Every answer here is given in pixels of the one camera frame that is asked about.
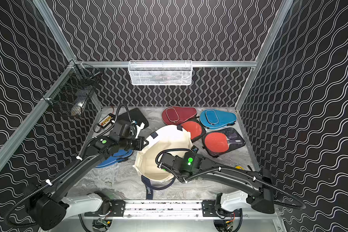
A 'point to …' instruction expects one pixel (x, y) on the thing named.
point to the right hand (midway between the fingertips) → (173, 165)
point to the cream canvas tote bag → (154, 178)
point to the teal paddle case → (215, 118)
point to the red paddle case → (172, 115)
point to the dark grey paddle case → (218, 142)
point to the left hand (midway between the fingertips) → (148, 140)
